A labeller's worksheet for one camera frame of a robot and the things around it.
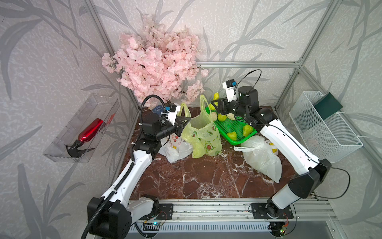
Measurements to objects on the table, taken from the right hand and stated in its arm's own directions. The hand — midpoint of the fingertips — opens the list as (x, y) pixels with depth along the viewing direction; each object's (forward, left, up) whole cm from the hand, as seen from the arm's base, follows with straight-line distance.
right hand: (213, 99), depth 71 cm
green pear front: (+1, -15, -33) cm, 36 cm away
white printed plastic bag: (-16, -27, -26) cm, 41 cm away
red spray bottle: (-17, +55, -3) cm, 58 cm away
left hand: (-8, +12, -6) cm, 15 cm away
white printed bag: (-7, +23, -35) cm, 42 cm away
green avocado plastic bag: (-12, +6, -11) cm, 17 cm away
